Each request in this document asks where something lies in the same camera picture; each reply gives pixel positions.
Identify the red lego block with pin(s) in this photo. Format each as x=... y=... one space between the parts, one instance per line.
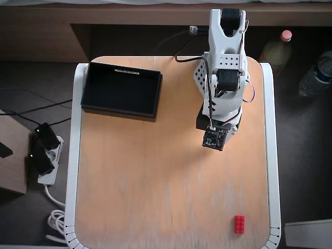
x=240 y=224

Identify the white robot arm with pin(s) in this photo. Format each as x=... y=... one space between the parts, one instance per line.
x=223 y=52

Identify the black rectangular bin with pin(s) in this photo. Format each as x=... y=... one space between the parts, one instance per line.
x=119 y=90

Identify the yellow bottle with pink cap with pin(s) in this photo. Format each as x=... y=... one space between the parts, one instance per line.
x=277 y=53

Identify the clear plastic water bottle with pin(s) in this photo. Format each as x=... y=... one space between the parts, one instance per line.
x=315 y=75

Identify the white flat box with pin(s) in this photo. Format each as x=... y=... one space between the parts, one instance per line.
x=308 y=233

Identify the black power adapter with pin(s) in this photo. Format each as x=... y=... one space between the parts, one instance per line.
x=41 y=160
x=48 y=136

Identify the white power strip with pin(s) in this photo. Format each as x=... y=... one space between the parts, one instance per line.
x=50 y=179

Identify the cardboard box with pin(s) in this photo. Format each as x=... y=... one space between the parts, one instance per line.
x=13 y=171

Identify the black phone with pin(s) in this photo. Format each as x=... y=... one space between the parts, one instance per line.
x=4 y=151

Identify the black wrist camera board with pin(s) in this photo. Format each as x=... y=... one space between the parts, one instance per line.
x=214 y=140

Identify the brown wooden bed frame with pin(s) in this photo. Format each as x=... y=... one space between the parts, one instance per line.
x=39 y=39

